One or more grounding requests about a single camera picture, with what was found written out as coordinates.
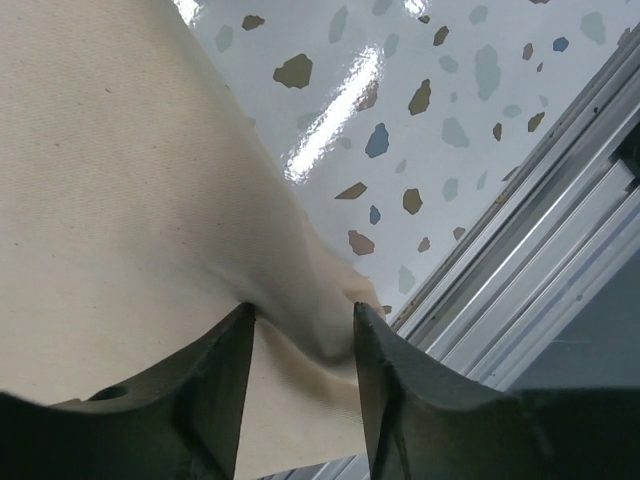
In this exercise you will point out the aluminium rail frame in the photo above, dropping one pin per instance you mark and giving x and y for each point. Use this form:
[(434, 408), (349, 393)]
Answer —
[(567, 221)]

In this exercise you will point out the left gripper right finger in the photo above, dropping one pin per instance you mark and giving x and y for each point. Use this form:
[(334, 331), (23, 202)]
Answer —
[(422, 420)]

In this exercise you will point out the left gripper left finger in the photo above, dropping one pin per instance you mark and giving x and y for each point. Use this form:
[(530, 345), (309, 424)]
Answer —
[(179, 419)]

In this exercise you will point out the beige cloth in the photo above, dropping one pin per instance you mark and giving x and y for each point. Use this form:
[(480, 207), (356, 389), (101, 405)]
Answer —
[(139, 208)]

